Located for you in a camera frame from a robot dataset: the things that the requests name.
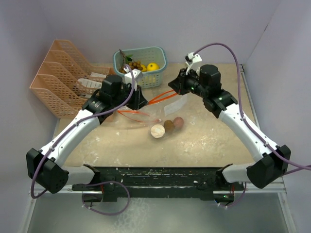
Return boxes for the brown fake mushrooms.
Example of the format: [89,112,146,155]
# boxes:
[119,50,142,74]

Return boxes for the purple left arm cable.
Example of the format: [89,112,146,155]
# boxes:
[30,64,136,199]

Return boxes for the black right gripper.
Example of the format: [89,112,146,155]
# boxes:
[169,67,208,98]

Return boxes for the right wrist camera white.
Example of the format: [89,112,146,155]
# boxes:
[185,52,202,75]

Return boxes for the clear zip bag red seal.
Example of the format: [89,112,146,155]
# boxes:
[117,110,162,124]

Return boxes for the aluminium rail frame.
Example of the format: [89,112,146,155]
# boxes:
[18,173,73,233]

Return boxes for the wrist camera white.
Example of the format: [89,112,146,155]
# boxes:
[185,52,202,75]
[124,69,143,84]

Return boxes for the light blue plastic basket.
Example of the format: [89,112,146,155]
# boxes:
[112,46,168,88]

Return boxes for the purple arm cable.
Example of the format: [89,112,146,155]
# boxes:
[193,43,311,175]
[30,64,136,199]

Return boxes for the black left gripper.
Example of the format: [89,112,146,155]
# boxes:
[112,82,149,111]

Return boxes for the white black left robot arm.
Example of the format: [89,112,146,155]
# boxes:
[26,69,148,194]

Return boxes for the orange mesh file organizer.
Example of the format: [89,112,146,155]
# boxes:
[30,39,115,119]

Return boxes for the pale fake onion half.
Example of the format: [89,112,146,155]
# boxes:
[150,124,166,138]

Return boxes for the brown fake potato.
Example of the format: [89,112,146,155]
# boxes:
[173,117,184,129]

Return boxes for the yellow fake bell pepper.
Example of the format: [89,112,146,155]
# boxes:
[140,64,147,72]

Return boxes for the tan fake potato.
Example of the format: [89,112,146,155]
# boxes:
[163,120,175,133]

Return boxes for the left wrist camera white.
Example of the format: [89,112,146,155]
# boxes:
[124,69,143,84]

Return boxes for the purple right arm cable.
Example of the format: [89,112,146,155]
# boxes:
[193,43,311,175]

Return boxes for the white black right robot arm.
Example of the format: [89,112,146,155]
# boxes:
[168,65,291,190]

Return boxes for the yellow fake lemon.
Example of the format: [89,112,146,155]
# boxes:
[146,63,160,72]

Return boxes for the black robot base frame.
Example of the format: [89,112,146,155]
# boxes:
[72,166,244,203]

